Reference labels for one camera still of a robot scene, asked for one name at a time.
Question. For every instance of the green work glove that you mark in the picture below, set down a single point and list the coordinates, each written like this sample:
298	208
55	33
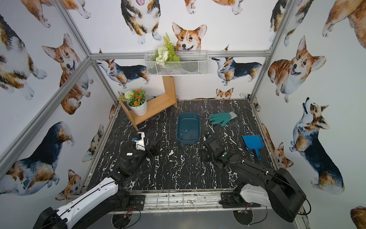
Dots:
222	118

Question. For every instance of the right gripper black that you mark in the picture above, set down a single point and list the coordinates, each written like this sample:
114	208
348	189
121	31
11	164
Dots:
210	146

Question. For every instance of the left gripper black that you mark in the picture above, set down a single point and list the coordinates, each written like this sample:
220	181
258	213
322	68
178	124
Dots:
147	150

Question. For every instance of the white wire basket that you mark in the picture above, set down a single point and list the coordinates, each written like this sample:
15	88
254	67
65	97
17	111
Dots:
186	63

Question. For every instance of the white flower pot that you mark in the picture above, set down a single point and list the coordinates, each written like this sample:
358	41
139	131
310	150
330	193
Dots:
139	110

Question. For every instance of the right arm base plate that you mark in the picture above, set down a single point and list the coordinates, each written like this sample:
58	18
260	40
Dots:
232	200

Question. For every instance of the blue plastic dustpan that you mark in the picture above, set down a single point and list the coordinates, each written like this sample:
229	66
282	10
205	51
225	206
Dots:
254	142

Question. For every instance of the green fern white flowers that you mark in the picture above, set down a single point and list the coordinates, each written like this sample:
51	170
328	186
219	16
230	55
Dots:
166	53

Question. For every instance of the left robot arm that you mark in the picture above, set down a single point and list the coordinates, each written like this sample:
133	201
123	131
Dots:
105	197

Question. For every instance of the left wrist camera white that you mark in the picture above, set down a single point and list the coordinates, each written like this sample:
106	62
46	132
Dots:
139	141

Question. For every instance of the teal plastic storage box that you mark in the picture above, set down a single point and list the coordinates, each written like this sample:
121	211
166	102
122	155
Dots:
191	121

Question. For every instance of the wooden shelf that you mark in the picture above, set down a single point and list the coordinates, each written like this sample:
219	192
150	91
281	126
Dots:
155	105

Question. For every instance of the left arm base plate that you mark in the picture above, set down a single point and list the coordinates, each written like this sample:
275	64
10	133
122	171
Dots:
130	203

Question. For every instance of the orange flower plant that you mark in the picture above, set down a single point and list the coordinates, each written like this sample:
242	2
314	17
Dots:
134	98

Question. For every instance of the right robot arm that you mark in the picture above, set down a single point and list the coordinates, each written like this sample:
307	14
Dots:
276	189

